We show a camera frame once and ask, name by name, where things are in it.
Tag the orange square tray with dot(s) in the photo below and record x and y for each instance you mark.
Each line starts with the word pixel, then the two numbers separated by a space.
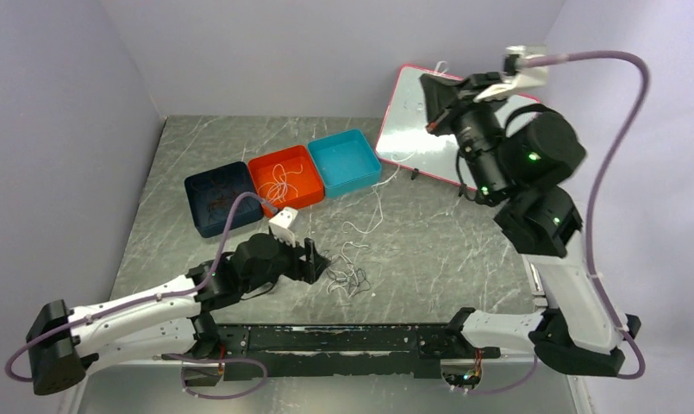
pixel 287 178

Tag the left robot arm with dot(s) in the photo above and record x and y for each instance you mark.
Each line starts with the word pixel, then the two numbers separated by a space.
pixel 66 344

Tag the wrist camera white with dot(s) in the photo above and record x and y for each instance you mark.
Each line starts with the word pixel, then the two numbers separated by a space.
pixel 280 226
pixel 515 77

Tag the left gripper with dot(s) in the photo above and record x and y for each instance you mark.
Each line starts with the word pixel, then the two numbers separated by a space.
pixel 309 268

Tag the teal square tray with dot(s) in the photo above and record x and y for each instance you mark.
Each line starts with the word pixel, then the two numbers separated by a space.
pixel 345 162

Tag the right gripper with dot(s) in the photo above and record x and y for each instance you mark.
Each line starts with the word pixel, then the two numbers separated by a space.
pixel 449 99

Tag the pink framed whiteboard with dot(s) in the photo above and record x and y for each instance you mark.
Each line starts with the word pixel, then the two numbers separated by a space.
pixel 404 141

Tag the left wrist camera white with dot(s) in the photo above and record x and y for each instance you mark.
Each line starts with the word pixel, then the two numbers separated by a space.
pixel 280 226

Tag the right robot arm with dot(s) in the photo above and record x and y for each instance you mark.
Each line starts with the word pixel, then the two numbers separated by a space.
pixel 520 174

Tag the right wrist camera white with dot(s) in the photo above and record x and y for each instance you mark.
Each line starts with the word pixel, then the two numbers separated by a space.
pixel 515 77

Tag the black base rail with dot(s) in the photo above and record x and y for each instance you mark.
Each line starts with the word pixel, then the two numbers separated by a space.
pixel 418 349

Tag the dark navy square tray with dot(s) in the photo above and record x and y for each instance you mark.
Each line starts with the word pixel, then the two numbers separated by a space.
pixel 211 194

